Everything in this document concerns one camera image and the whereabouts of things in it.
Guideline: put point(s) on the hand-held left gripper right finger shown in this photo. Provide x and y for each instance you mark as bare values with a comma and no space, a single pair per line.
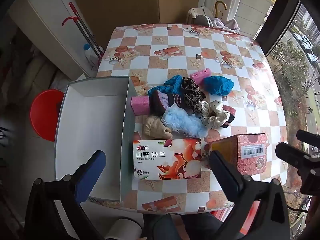
223,171

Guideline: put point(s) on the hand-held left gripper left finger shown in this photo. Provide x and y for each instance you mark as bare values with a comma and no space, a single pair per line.
93,171

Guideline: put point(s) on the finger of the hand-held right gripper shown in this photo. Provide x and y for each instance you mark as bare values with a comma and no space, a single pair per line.
308,137
297,158

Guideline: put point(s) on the grey cardboard box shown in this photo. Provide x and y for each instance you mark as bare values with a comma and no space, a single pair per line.
90,140

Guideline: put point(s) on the cream polka dot scrunchie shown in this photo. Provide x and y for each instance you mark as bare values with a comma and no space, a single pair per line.
212,115

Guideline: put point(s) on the dark red sock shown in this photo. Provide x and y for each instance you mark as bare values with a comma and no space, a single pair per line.
230,113

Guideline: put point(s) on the leopard print scrunchie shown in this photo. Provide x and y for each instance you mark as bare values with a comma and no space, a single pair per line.
192,95

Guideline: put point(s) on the pink sponge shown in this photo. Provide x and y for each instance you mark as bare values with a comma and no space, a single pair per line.
200,75
140,105

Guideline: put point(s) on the teal blue towel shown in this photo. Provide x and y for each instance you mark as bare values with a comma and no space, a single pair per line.
170,85

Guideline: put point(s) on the red patterned carton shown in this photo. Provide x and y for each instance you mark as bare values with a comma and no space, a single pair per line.
246,152

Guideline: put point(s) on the floral tissue box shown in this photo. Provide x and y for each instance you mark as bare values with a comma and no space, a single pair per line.
167,158

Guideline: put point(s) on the light blue fluffy scrunchie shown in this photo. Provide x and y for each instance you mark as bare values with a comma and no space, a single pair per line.
183,123

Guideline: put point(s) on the roadside trees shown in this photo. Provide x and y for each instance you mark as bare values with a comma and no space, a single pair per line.
290,75

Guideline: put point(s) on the red plastic stool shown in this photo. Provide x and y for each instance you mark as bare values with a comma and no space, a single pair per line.
43,115

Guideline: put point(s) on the beige cloth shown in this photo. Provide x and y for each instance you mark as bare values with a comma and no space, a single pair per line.
155,128

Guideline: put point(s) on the parked car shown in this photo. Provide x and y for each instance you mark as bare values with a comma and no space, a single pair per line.
312,58
306,43

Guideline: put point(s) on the purple maroon knitted sock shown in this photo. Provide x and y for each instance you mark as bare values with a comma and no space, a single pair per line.
165,102

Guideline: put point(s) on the beige sofa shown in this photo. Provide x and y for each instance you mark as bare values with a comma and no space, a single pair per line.
42,75

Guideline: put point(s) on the blue capped white bottle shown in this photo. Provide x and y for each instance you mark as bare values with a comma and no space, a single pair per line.
88,52

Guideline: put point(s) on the checkered patterned tablecloth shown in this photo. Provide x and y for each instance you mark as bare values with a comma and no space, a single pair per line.
175,52

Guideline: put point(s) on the chair with clothes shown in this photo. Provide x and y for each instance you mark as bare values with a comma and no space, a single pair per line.
212,20

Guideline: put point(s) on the white cabinet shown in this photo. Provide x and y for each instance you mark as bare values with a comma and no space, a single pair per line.
47,22

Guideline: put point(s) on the brown cardboard sheet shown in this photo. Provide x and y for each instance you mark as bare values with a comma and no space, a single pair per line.
115,2

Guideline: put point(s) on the dark window frame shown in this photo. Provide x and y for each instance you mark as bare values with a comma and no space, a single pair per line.
277,25

